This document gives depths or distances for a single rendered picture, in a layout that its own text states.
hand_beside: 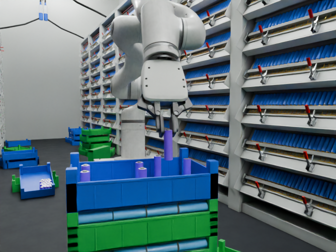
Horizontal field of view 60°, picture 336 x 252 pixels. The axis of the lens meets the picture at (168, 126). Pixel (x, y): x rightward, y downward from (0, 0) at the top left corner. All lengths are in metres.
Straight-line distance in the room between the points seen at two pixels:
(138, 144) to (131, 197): 0.86
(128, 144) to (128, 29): 0.56
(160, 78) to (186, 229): 0.32
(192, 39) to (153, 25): 0.10
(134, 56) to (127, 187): 0.76
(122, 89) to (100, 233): 0.92
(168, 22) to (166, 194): 0.39
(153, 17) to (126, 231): 0.47
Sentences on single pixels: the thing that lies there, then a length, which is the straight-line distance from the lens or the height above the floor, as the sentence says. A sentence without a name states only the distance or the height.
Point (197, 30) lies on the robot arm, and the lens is 0.73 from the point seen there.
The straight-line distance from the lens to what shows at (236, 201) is 1.73.
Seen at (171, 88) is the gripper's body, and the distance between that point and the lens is 0.63.
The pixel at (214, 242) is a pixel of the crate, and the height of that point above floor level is 0.31.
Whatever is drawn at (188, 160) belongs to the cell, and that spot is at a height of 0.47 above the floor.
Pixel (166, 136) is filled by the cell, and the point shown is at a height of 0.53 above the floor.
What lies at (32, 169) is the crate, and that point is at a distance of 2.35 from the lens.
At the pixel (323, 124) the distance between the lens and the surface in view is 1.32.
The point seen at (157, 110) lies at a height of 0.58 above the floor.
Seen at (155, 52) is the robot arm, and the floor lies 0.71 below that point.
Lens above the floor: 0.60
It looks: 4 degrees down
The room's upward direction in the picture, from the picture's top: straight up
